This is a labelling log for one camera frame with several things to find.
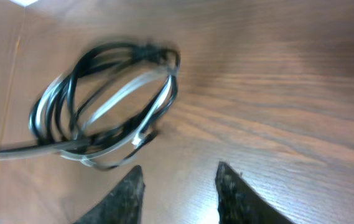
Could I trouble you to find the white usb cable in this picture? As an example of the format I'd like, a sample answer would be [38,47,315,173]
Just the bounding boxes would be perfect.
[35,67,177,167]

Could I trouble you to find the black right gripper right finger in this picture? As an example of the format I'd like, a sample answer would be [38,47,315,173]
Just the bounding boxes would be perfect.
[215,161,292,224]

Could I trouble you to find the black usb cable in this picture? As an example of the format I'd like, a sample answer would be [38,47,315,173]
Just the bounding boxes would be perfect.
[0,42,181,170]

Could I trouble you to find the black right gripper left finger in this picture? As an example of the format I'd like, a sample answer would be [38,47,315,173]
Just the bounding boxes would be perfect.
[73,165,145,224]

